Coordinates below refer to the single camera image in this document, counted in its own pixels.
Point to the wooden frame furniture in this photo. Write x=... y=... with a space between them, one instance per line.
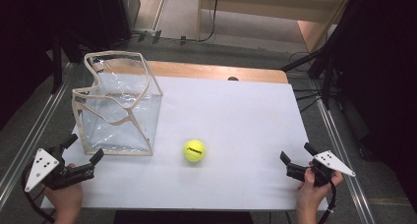
x=278 y=8

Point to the yellow tennis ball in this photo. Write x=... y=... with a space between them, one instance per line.
x=194 y=150

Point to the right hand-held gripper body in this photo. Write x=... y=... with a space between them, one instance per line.
x=329 y=160

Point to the metal floor rail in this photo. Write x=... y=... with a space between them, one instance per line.
x=344 y=158
x=29 y=139

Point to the person's left hand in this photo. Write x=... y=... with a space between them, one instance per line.
x=65 y=197

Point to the white table sheet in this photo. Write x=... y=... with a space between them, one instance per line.
x=236 y=125

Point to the clear plastic bag beige trim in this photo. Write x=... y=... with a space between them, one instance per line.
x=118 y=119

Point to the black tripod stand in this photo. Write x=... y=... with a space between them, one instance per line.
x=323 y=73

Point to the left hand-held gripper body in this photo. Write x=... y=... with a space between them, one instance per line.
x=42 y=166

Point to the person's right hand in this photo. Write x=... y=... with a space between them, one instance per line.
x=309 y=194

